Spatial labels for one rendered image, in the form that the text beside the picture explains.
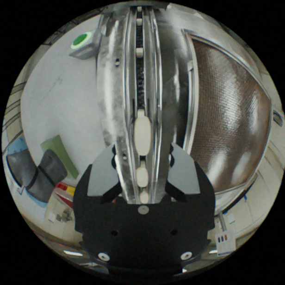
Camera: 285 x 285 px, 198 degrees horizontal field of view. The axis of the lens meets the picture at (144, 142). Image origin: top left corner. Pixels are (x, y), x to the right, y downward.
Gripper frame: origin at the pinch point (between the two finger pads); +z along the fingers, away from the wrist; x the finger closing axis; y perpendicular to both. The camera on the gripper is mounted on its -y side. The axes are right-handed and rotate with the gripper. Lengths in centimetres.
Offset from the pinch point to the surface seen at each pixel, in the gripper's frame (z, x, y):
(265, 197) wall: -104, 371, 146
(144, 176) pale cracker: 7.9, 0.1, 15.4
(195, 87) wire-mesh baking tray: 4.0, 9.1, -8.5
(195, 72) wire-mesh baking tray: 4.9, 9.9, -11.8
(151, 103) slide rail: 9.0, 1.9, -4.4
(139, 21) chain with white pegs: 7.6, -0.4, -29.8
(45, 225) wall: -148, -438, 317
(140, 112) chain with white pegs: 7.0, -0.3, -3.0
